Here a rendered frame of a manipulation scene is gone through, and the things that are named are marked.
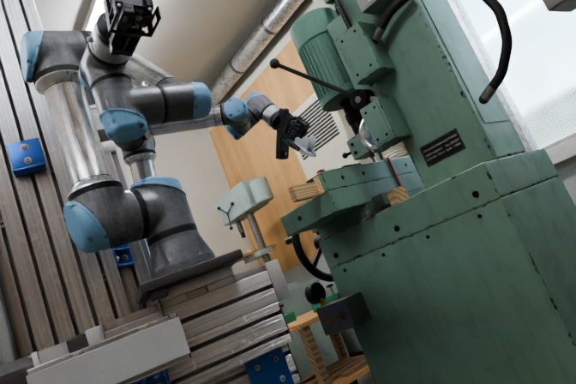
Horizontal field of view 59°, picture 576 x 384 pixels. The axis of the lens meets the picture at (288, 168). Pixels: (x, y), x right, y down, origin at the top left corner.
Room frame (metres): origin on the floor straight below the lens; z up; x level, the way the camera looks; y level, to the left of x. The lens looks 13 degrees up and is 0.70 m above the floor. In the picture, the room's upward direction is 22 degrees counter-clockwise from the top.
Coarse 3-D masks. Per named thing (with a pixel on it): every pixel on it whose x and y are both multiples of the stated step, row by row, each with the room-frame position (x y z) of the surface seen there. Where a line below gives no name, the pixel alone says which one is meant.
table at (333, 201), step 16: (400, 176) 1.61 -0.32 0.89; (416, 176) 1.67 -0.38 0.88; (336, 192) 1.36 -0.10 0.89; (352, 192) 1.41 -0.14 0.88; (368, 192) 1.46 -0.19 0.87; (304, 208) 1.41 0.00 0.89; (320, 208) 1.38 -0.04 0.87; (336, 208) 1.34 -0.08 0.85; (352, 208) 1.44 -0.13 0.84; (288, 224) 1.47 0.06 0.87; (304, 224) 1.43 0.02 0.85; (320, 224) 1.50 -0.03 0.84
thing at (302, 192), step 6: (294, 186) 1.31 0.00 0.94; (300, 186) 1.32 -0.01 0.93; (306, 186) 1.34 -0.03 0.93; (312, 186) 1.36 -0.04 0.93; (294, 192) 1.30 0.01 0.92; (300, 192) 1.32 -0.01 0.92; (306, 192) 1.33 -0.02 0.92; (312, 192) 1.35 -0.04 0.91; (318, 192) 1.37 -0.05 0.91; (294, 198) 1.31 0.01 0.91; (300, 198) 1.31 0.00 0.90; (306, 198) 1.33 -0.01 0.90; (312, 198) 1.37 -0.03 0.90
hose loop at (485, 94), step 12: (396, 0) 1.25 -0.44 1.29; (408, 0) 1.25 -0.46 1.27; (492, 0) 1.13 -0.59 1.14; (504, 12) 1.13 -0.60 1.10; (384, 24) 1.29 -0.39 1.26; (504, 24) 1.13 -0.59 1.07; (372, 36) 1.32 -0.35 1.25; (504, 36) 1.14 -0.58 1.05; (504, 48) 1.15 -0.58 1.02; (504, 60) 1.16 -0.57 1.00; (504, 72) 1.17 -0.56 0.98; (492, 84) 1.19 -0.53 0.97; (480, 96) 1.22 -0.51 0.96
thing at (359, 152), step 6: (354, 138) 1.60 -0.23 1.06; (348, 144) 1.62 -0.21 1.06; (354, 144) 1.61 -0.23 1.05; (360, 144) 1.59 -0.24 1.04; (354, 150) 1.61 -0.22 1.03; (360, 150) 1.60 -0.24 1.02; (366, 150) 1.58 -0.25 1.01; (354, 156) 1.62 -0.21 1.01; (360, 156) 1.61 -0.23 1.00; (366, 156) 1.63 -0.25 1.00; (372, 156) 1.61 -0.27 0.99
